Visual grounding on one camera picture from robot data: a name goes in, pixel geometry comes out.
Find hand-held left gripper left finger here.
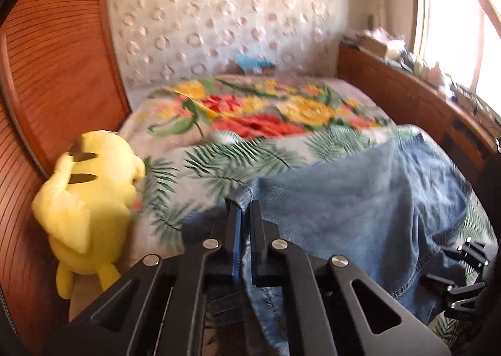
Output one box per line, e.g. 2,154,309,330
41,198,245,356

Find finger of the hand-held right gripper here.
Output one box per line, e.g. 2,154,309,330
442,238,491,267
423,272,489,321

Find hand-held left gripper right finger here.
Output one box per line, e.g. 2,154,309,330
248,199,452,356

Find blue denim pants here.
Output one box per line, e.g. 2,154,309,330
183,136,477,356

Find floral blanket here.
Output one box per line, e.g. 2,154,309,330
117,76,394,142

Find yellow plush toy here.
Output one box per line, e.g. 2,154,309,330
31,130,147,301

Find wooden side cabinet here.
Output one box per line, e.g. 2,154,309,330
337,44,501,184

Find open cardboard box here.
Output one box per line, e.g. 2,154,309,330
362,32,405,60

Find window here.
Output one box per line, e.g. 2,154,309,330
410,0,501,108

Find wooden slatted wardrobe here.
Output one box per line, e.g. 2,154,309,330
0,0,133,356

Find circle patterned wall curtain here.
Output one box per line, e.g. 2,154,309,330
105,0,350,87

